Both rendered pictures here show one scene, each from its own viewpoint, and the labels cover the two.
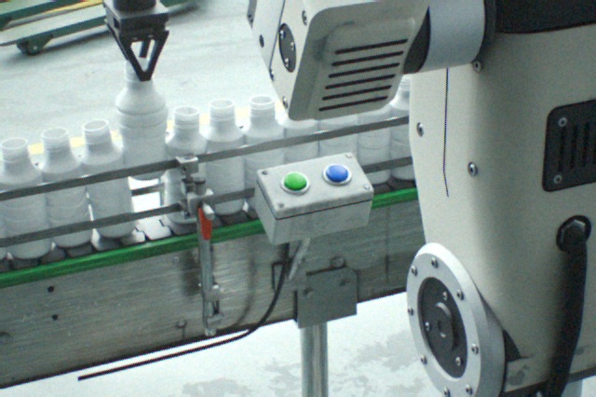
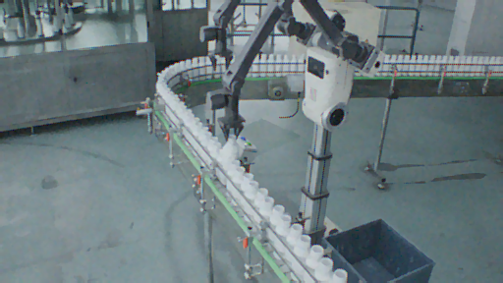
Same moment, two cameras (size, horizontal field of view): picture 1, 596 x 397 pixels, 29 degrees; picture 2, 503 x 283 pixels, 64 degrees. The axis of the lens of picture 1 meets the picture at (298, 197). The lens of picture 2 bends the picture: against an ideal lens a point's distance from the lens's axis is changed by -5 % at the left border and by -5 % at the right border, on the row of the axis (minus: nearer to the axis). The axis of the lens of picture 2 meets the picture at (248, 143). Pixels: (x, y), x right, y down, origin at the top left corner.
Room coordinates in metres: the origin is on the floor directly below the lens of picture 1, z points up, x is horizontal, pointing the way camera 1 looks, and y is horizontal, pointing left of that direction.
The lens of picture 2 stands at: (1.56, 1.77, 2.02)
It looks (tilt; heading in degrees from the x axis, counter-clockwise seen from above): 27 degrees down; 264
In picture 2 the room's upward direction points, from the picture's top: 2 degrees clockwise
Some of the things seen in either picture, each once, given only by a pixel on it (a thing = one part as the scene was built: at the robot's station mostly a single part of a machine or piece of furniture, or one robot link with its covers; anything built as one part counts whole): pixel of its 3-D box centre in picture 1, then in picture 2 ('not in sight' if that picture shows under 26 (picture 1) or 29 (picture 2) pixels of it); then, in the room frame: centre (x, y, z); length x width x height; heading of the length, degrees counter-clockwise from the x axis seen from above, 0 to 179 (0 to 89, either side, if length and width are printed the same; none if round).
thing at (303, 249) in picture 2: not in sight; (302, 258); (1.25, 0.76, 1.08); 0.06 x 0.06 x 0.17
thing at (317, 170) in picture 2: not in sight; (316, 182); (0.93, -0.23, 0.74); 0.11 x 0.11 x 0.40; 21
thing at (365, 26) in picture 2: not in sight; (330, 46); (-0.20, -3.95, 0.59); 1.10 x 0.62 x 1.18; 3
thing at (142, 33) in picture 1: (139, 44); (232, 130); (1.45, 0.20, 1.28); 0.07 x 0.07 x 0.09; 21
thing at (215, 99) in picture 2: not in sight; (222, 93); (1.49, 0.22, 1.44); 0.12 x 0.09 x 0.12; 21
